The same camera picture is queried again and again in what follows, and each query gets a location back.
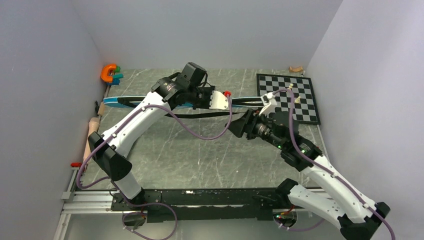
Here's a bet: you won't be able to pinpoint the wooden arch block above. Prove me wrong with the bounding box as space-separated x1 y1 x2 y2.
288 66 304 73

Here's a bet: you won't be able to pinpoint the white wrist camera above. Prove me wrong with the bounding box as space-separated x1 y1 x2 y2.
259 92 277 116
209 90 229 110

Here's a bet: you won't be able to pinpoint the orange letter C toy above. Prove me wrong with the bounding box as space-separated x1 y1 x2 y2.
100 63 117 83

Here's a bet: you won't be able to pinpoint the blue racket carry bag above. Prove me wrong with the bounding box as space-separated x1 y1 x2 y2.
103 95 264 119

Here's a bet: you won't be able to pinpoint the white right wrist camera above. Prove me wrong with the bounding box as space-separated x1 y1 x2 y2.
259 92 277 116

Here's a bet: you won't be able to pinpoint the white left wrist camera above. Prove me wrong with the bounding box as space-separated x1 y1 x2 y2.
209 90 229 110

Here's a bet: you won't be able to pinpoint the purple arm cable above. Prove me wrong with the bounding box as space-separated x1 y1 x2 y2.
76 94 233 240
269 88 397 240

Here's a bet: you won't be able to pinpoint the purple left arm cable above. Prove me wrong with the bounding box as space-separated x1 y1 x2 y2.
76 94 233 240

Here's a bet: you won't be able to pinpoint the red clamp knob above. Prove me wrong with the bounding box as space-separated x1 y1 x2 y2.
70 162 83 168

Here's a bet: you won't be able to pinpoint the beige chess pawn front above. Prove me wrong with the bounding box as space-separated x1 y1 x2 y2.
294 96 301 104

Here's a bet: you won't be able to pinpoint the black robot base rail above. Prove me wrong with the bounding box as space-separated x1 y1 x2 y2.
110 187 292 223

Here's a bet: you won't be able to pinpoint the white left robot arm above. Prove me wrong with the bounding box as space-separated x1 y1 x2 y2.
87 62 233 210

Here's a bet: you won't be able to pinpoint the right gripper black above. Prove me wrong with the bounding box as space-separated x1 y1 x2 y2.
225 107 286 150

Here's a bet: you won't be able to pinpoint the green teal toy blocks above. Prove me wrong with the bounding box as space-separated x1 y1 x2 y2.
106 65 124 86

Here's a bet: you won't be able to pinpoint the wooden handled tool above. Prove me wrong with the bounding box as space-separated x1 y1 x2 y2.
94 85 110 119

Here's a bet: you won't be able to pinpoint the beige toy microphone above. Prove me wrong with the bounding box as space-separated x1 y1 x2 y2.
82 117 100 161

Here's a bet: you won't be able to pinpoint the black white chessboard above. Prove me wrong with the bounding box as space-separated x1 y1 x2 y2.
256 73 321 125

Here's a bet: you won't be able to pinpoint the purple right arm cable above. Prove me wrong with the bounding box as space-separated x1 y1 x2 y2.
269 88 397 240

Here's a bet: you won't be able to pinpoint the aluminium frame rail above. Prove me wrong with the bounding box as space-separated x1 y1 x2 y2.
52 165 365 240

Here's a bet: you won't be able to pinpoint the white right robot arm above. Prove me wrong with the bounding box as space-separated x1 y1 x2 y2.
234 109 396 240

